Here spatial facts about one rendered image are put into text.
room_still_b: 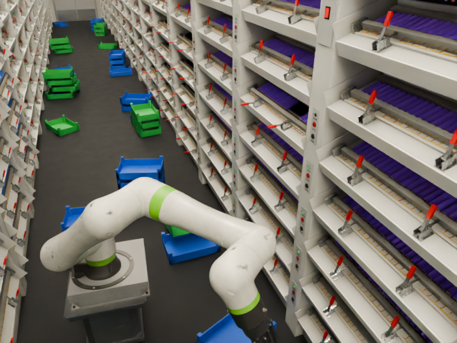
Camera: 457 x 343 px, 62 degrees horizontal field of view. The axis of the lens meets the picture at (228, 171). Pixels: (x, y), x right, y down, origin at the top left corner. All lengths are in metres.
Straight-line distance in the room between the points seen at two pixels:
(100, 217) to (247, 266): 0.44
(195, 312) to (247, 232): 1.00
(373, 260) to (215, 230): 0.49
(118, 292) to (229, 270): 0.79
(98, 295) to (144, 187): 0.60
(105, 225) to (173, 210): 0.20
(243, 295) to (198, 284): 1.13
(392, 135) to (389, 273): 0.40
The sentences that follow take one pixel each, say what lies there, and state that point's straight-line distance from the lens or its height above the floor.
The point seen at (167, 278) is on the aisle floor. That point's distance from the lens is 2.15.
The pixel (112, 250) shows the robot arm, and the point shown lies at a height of 0.47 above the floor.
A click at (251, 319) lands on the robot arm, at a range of 1.03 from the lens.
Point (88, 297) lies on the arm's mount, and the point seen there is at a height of 0.34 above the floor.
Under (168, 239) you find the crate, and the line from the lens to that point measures 2.36.
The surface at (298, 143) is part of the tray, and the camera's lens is 1.42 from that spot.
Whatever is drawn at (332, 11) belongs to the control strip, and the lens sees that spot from 1.19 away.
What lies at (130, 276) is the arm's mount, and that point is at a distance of 1.67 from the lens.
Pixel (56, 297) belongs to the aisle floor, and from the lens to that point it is 2.22.
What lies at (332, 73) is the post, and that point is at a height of 1.21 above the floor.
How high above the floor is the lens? 1.52
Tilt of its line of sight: 30 degrees down
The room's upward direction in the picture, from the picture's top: straight up
